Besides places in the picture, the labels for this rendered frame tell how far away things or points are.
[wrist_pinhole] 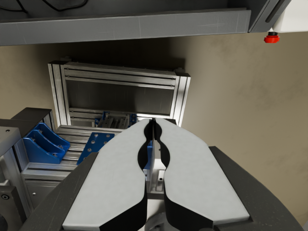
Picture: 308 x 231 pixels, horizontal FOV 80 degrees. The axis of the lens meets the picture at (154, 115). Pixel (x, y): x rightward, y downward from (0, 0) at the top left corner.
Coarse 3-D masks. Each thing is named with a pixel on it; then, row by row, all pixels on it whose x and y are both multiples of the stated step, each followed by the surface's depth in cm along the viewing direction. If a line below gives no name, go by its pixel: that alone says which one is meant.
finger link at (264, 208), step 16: (224, 160) 8; (240, 176) 8; (240, 192) 7; (256, 192) 7; (256, 208) 6; (272, 208) 6; (224, 224) 6; (240, 224) 6; (256, 224) 6; (272, 224) 6; (288, 224) 6
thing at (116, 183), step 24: (144, 120) 12; (120, 144) 10; (144, 144) 10; (96, 168) 8; (120, 168) 8; (96, 192) 7; (120, 192) 7; (144, 192) 7; (72, 216) 6; (96, 216) 6; (120, 216) 6; (144, 216) 7
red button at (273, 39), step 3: (270, 33) 49; (273, 33) 49; (276, 33) 49; (267, 36) 50; (270, 36) 49; (273, 36) 49; (276, 36) 49; (264, 39) 50; (267, 39) 49; (270, 39) 49; (273, 39) 49; (276, 39) 49; (279, 39) 49; (267, 42) 50; (270, 42) 49; (273, 42) 49; (276, 42) 50
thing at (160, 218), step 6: (156, 216) 46; (162, 216) 45; (150, 222) 46; (156, 222) 45; (162, 222) 44; (144, 228) 48; (150, 228) 45; (156, 228) 45; (162, 228) 43; (168, 228) 43; (174, 228) 42
